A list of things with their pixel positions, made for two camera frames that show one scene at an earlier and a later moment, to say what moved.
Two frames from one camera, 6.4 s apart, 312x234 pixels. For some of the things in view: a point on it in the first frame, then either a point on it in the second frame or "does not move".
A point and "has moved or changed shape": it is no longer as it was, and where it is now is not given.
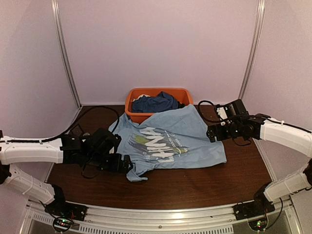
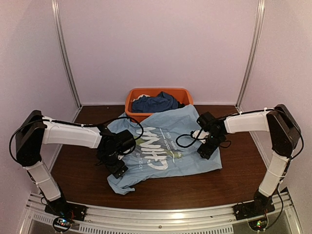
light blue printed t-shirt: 177,138 has moved or changed shape
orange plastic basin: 184,96 does not move
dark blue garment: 162,102 does not move
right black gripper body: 221,136 -> 204,150
